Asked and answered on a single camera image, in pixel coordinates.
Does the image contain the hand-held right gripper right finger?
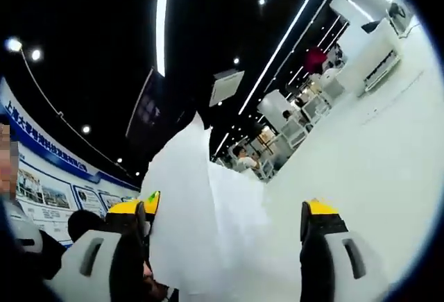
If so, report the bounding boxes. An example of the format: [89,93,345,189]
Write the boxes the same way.
[298,197,395,302]

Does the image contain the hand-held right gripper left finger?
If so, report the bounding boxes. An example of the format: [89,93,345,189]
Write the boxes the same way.
[44,200,147,302]

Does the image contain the stack of white printing papers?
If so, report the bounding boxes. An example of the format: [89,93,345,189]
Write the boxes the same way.
[140,112,268,302]

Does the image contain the human arm black sleeve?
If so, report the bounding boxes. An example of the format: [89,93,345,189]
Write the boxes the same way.
[0,228,67,302]

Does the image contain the white worn device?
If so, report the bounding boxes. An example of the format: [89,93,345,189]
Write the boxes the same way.
[5,204,46,258]

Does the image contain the hanging dark monitor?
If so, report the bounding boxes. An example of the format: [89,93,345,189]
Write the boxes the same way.
[125,67,164,140]

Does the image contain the white table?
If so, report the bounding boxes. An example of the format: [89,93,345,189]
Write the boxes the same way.
[258,17,440,302]

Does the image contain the thin ceiling conduit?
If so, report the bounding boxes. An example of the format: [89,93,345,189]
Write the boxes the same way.
[19,48,139,181]

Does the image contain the ceiling air conditioner unit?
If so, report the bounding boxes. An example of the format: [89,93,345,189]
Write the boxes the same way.
[207,69,246,108]

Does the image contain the white office chair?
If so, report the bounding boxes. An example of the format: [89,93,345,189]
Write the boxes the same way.
[300,95,330,126]
[280,119,309,149]
[321,69,347,97]

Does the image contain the long ceiling light strip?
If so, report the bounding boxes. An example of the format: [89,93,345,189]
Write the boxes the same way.
[155,0,173,76]
[239,0,329,115]

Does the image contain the white printer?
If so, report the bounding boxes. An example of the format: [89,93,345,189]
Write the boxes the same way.
[346,20,402,97]

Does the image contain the dark red object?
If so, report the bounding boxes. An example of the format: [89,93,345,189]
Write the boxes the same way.
[304,47,329,74]

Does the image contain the black desk object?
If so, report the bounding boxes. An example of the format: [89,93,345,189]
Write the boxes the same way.
[388,1,407,19]

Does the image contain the blue white wall poster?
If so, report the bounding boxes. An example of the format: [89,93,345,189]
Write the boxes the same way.
[0,76,142,247]

